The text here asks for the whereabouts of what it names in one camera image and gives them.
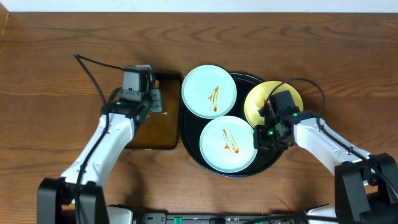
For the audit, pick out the black rectangular water tray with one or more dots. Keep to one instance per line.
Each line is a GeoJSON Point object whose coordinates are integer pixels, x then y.
{"type": "Point", "coordinates": [160, 130]}

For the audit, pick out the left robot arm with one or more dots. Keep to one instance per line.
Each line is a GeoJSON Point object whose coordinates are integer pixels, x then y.
{"type": "Point", "coordinates": [77, 195]}

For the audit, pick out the green and orange sponge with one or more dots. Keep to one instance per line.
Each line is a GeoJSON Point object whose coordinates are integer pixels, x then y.
{"type": "Point", "coordinates": [156, 86]}

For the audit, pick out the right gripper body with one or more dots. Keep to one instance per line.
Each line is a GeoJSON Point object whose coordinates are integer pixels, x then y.
{"type": "Point", "coordinates": [270, 138]}

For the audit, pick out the light blue plate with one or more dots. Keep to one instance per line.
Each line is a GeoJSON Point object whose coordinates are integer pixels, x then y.
{"type": "Point", "coordinates": [209, 91]}
{"type": "Point", "coordinates": [227, 144]}

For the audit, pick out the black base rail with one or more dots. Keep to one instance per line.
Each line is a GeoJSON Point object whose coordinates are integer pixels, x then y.
{"type": "Point", "coordinates": [163, 218]}

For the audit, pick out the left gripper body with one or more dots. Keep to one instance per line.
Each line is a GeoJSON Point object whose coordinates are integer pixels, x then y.
{"type": "Point", "coordinates": [152, 86]}

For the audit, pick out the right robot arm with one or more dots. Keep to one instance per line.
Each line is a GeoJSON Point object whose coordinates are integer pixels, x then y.
{"type": "Point", "coordinates": [365, 184]}

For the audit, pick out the yellow plate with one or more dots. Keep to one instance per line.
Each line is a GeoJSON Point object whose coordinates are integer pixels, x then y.
{"type": "Point", "coordinates": [255, 100]}

